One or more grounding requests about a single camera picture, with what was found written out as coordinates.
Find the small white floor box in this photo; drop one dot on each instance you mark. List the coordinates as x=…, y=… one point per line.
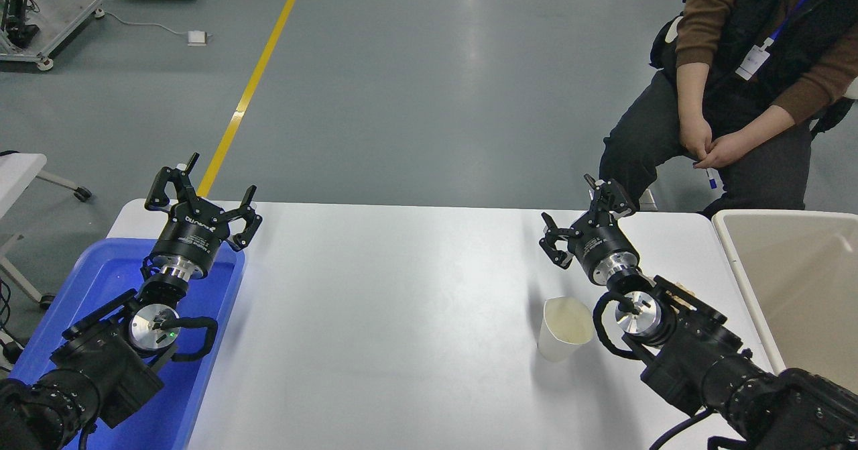
x=197, y=37

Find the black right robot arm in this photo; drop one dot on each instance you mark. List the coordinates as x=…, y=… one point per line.
x=704, y=363

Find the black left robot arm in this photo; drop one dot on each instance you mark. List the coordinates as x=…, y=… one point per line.
x=100, y=363

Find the person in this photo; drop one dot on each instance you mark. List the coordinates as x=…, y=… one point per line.
x=751, y=21

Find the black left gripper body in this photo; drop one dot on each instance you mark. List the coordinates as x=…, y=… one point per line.
x=193, y=239

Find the white paper cup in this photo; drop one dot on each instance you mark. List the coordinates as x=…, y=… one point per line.
x=563, y=329

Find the metal wheeled platform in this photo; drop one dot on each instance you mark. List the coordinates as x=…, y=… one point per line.
x=57, y=17

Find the white side table with casters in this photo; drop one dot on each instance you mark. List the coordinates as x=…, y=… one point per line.
x=17, y=172

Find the white and blue marker pen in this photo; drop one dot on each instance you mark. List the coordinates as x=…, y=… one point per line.
x=711, y=179

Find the person's left hand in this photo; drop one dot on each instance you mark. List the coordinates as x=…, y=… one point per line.
x=730, y=149

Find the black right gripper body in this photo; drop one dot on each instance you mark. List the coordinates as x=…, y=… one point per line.
x=598, y=245

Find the black device on platform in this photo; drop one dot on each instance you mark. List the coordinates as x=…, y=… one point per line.
x=17, y=14

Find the person's right hand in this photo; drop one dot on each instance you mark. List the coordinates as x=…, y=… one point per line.
x=696, y=135

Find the blue plastic tray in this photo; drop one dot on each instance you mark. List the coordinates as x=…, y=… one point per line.
x=201, y=343

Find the large pale plastic bin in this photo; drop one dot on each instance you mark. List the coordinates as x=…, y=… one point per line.
x=804, y=282

